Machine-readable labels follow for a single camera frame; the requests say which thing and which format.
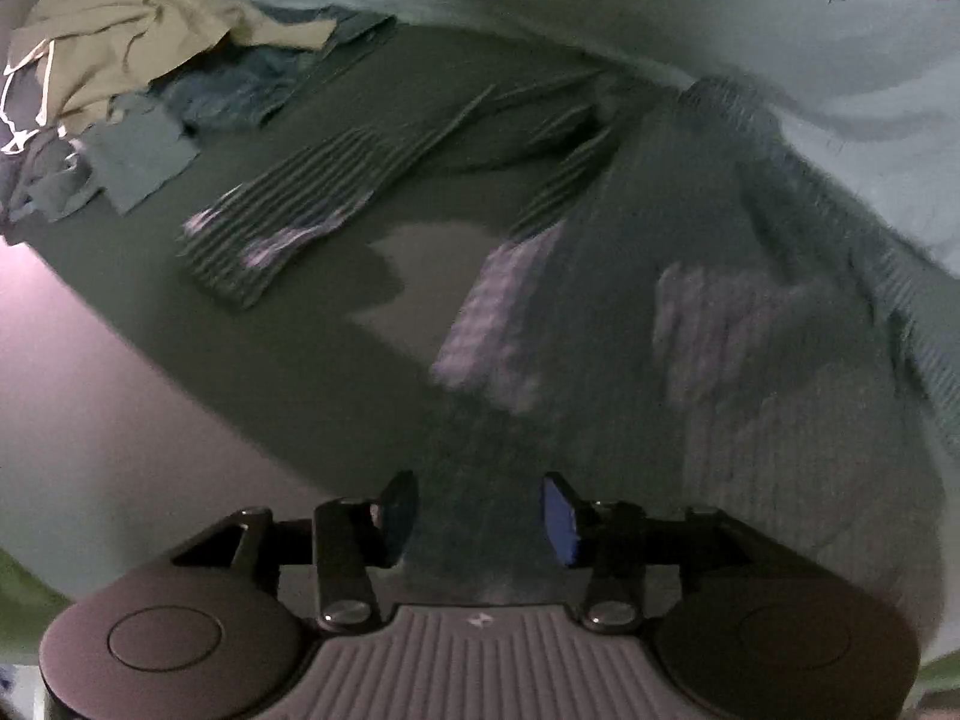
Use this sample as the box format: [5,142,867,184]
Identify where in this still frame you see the dark garment with white trim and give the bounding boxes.
[0,41,76,158]

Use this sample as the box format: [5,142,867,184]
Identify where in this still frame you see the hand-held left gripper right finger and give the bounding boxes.
[540,471,751,631]

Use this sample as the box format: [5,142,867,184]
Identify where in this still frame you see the blue-grey cloth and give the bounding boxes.
[4,112,202,224]

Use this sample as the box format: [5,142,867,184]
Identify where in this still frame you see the blue denim jeans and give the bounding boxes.
[146,7,398,132]

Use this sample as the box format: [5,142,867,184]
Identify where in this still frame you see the white carrot print sheet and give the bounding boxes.
[187,0,960,278]

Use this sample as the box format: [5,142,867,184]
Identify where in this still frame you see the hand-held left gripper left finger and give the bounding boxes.
[172,469,421,631]

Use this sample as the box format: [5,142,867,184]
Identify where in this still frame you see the blue checked shirt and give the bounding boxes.
[176,67,960,691]

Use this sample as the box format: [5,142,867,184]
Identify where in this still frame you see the beige cloth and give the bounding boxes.
[7,0,338,136]

